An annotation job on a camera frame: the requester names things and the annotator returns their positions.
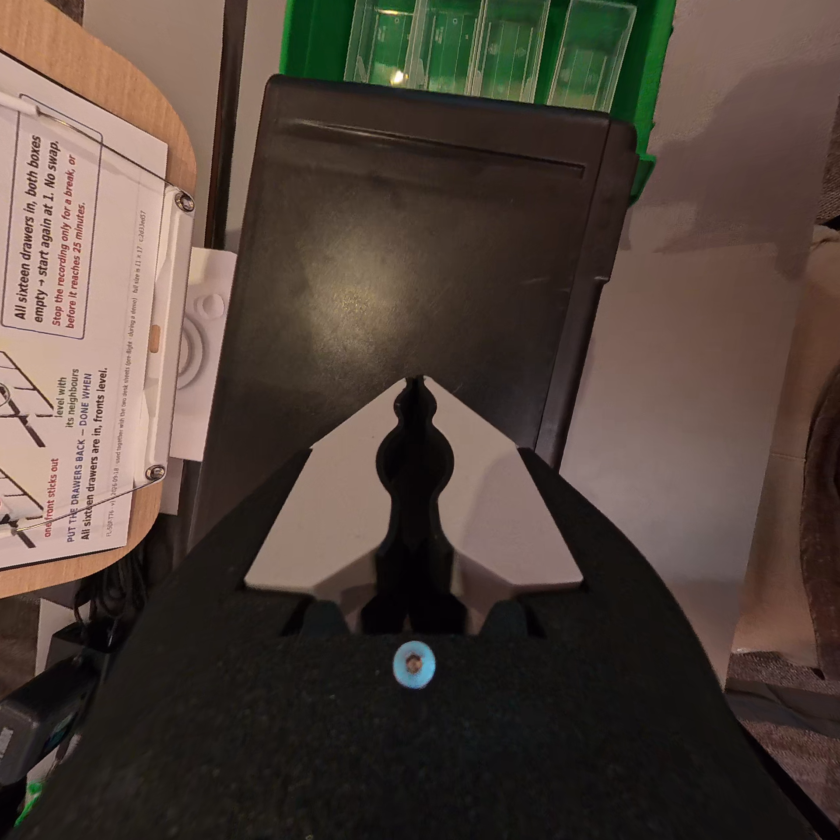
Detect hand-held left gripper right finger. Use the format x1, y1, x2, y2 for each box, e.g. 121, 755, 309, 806
416, 375, 585, 609

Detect dark upright post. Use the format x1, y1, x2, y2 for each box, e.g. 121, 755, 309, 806
202, 0, 249, 252

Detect clear plastic drawer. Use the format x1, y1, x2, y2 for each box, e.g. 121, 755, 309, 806
344, 0, 429, 88
471, 0, 567, 104
546, 0, 639, 114
419, 0, 488, 94

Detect dark round object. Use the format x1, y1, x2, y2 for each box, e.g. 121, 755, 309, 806
796, 367, 840, 683

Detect black cable bundle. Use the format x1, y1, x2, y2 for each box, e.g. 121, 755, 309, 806
71, 543, 153, 654

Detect white plastic mount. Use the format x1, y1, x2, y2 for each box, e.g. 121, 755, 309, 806
134, 184, 239, 519

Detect black drawer cabinet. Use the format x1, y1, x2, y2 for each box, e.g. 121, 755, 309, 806
189, 73, 639, 549

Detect round wooden framed dial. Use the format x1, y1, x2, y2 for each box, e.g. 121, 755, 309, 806
0, 0, 198, 600

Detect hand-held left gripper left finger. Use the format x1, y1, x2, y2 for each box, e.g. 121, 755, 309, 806
244, 377, 417, 613

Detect green drawer cabinet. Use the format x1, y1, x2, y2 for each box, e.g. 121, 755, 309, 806
279, 0, 678, 206

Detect printed instruction sheet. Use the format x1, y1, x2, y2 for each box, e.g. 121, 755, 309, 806
0, 50, 171, 572

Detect dark boxy device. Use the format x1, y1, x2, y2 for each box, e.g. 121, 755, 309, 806
0, 617, 129, 791

